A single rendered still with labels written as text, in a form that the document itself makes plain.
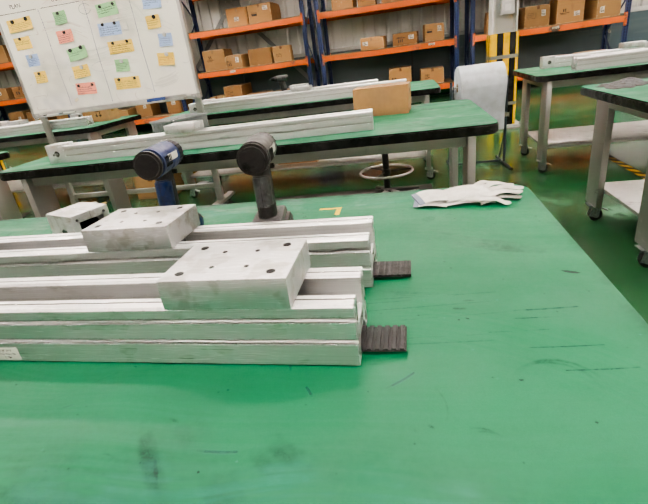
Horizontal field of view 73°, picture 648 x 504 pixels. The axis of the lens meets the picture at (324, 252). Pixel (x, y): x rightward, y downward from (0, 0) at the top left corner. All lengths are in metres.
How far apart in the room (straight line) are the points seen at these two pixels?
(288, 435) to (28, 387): 0.37
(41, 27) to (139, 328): 3.79
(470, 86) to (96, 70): 2.98
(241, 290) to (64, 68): 3.79
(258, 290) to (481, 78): 3.73
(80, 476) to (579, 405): 0.49
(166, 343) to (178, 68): 3.22
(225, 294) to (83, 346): 0.24
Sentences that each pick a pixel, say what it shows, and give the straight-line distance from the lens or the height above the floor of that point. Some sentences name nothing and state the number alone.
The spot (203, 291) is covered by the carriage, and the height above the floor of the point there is 0.89.
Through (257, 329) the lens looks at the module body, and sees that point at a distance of 0.54.
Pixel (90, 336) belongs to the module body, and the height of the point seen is 0.82.
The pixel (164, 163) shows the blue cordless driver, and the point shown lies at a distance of 0.93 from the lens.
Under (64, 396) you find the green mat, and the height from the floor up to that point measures 0.78.
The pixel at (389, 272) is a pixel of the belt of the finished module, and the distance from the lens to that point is 0.72.
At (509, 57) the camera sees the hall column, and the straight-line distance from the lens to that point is 6.16.
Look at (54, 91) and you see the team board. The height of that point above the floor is 1.13.
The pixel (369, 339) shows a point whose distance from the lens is 0.57.
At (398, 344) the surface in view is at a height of 0.79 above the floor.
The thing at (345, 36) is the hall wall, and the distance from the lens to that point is 11.05.
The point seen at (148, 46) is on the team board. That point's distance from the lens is 3.81.
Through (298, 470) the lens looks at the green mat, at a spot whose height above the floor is 0.78.
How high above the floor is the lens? 1.12
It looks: 24 degrees down
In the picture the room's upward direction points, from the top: 8 degrees counter-clockwise
